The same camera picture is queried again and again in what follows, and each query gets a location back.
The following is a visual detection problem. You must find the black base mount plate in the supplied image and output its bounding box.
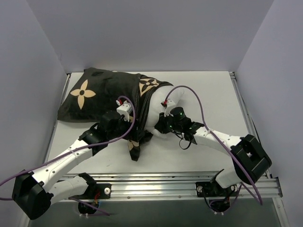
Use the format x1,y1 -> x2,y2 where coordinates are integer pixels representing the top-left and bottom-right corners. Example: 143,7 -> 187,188
93,183 -> 112,200
195,182 -> 215,197

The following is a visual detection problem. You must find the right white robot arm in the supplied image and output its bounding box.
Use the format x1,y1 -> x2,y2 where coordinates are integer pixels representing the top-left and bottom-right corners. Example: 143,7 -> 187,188
155,107 -> 272,195

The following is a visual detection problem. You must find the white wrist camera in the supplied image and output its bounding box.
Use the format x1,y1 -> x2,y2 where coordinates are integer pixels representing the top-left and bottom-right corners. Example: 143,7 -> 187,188
161,99 -> 176,117
116,100 -> 133,122

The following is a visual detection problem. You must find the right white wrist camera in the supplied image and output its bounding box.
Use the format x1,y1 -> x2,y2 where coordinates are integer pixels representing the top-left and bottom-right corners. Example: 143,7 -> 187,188
161,99 -> 176,117

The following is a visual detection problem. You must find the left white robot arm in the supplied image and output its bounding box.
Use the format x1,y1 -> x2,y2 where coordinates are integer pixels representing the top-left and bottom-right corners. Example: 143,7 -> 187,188
12,111 -> 135,220

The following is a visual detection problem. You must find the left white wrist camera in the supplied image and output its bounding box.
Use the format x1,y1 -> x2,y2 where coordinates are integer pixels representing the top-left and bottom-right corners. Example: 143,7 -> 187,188
116,100 -> 133,122

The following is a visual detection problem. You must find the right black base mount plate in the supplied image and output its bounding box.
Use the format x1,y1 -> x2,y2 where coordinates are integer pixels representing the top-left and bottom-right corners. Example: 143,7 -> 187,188
195,182 -> 215,197

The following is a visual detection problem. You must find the white pillow insert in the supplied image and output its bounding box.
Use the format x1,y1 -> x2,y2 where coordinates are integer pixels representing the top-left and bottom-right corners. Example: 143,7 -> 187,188
144,86 -> 174,139

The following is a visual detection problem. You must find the black pillowcase with beige flowers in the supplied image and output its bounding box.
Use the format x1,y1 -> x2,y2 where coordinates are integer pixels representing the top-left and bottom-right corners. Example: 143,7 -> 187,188
57,68 -> 173,161

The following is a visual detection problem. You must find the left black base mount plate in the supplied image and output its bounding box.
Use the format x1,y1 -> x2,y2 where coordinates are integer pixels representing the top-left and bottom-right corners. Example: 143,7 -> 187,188
93,183 -> 112,200

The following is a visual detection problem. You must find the aluminium rail frame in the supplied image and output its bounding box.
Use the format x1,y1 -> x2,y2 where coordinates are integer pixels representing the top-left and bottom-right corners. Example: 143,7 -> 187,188
29,71 -> 283,227

